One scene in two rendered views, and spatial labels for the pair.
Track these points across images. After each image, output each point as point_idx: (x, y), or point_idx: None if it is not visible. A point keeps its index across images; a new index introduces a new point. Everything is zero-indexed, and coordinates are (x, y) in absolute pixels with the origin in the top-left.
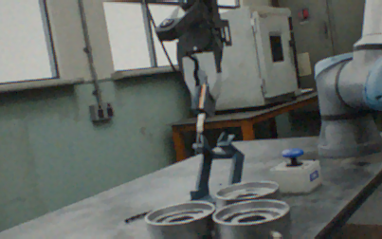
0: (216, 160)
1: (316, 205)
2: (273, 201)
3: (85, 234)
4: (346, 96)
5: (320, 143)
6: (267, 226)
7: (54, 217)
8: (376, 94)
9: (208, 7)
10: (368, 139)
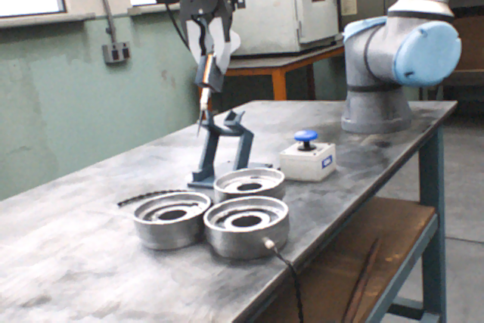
0: None
1: (323, 199)
2: (272, 200)
3: (72, 219)
4: (374, 67)
5: (344, 116)
6: (259, 234)
7: (44, 192)
8: (406, 70)
9: None
10: (395, 116)
